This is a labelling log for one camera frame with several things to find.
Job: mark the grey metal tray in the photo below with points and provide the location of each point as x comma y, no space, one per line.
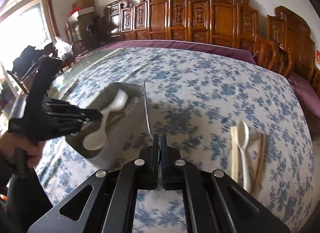
119,124

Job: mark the blue floral tablecloth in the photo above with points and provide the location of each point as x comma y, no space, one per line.
194,98

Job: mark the cardboard boxes stack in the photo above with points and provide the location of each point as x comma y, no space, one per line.
80,19

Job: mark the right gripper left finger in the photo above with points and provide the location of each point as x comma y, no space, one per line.
148,173

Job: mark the carved wooden armchair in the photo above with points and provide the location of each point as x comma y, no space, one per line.
268,54

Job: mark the person's left hand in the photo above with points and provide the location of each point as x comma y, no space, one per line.
11,141

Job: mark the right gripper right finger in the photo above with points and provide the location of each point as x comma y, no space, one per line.
172,175

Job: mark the dark wooden chair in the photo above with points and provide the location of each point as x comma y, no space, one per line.
26,65

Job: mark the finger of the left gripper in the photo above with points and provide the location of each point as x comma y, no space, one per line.
63,111
64,128

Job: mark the carved wooden sofa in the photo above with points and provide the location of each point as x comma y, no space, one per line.
228,23

